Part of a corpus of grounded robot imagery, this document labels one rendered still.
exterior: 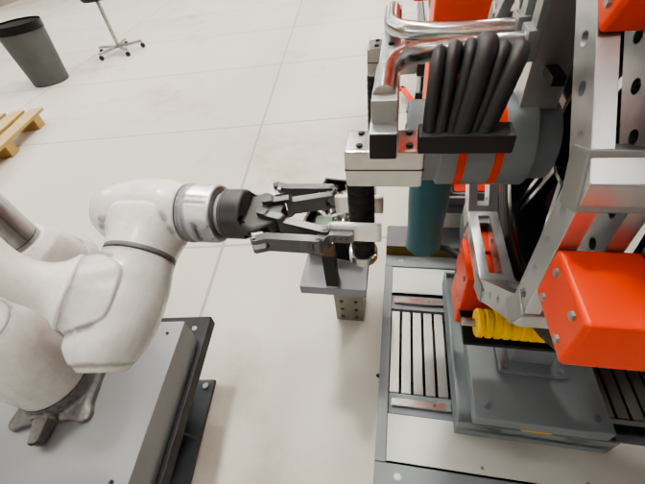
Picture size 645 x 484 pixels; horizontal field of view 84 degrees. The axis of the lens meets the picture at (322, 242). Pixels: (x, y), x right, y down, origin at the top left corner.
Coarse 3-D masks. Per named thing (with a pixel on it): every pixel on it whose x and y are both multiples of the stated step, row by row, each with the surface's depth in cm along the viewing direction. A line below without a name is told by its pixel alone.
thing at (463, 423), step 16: (448, 272) 125; (448, 288) 122; (448, 304) 115; (448, 320) 112; (448, 336) 111; (448, 352) 109; (448, 368) 108; (464, 368) 103; (464, 384) 99; (464, 400) 96; (464, 416) 94; (464, 432) 95; (480, 432) 93; (496, 432) 91; (512, 432) 89; (528, 432) 88; (576, 448) 90; (592, 448) 89; (608, 448) 87
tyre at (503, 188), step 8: (504, 184) 82; (504, 192) 82; (504, 200) 81; (504, 208) 81; (504, 216) 81; (504, 224) 80; (504, 232) 80; (512, 240) 75; (512, 248) 75; (512, 256) 75; (512, 264) 74; (520, 272) 69; (536, 328) 61; (544, 328) 57; (544, 336) 57; (552, 344) 55
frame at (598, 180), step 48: (576, 48) 34; (624, 48) 33; (576, 96) 33; (624, 96) 33; (576, 144) 33; (624, 144) 32; (576, 192) 32; (624, 192) 30; (480, 240) 73; (576, 240) 35; (624, 240) 34; (480, 288) 65; (528, 288) 43
